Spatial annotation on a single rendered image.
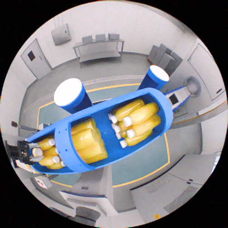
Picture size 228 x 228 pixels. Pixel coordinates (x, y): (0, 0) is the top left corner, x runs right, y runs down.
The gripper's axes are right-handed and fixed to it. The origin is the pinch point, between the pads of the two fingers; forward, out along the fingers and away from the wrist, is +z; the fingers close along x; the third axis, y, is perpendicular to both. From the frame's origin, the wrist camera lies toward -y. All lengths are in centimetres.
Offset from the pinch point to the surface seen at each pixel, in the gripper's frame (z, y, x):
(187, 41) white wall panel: -118, 527, 188
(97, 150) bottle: 6.9, 28.2, -6.4
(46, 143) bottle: 8.8, -2.2, 4.6
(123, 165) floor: 121, 32, -79
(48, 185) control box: 16, -41, -32
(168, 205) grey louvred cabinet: 17, 61, -162
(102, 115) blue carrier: 19.6, 35.7, 10.3
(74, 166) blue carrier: -0.2, 19.9, -8.2
